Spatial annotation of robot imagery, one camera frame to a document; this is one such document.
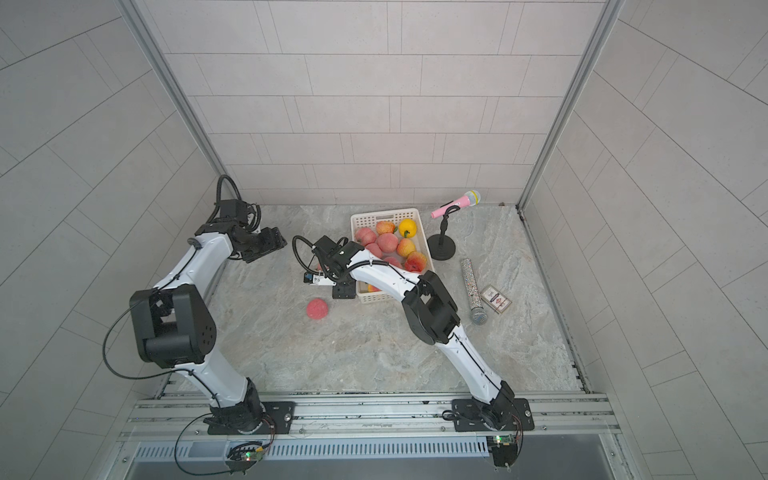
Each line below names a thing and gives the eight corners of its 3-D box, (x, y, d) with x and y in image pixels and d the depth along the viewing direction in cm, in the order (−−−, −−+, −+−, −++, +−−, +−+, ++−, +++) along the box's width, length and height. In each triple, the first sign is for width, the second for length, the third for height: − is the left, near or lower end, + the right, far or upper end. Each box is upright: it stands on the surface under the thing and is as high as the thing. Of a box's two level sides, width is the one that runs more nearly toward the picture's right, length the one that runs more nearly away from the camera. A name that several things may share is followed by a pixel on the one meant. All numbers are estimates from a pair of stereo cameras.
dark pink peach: (309, 320, 89) (305, 313, 85) (311, 305, 92) (308, 298, 88) (326, 320, 89) (323, 313, 85) (329, 305, 92) (326, 298, 88)
